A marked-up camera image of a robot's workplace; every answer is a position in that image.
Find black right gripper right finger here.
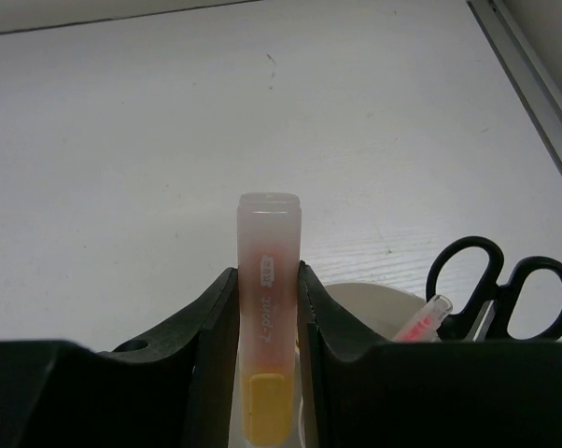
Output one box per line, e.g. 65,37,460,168
298,265,562,447

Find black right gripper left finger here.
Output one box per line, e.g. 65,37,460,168
0,268,239,447

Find red slim pen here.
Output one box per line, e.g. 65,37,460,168
392,295,453,343

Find black handled scissors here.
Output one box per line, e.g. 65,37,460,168
426,236,562,342

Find yellow capped pink highlighter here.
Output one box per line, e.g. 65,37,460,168
237,192,302,447

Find white round divided container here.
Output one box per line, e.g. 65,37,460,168
298,277,424,447

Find aluminium rail at table edge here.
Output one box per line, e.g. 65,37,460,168
467,1,562,176

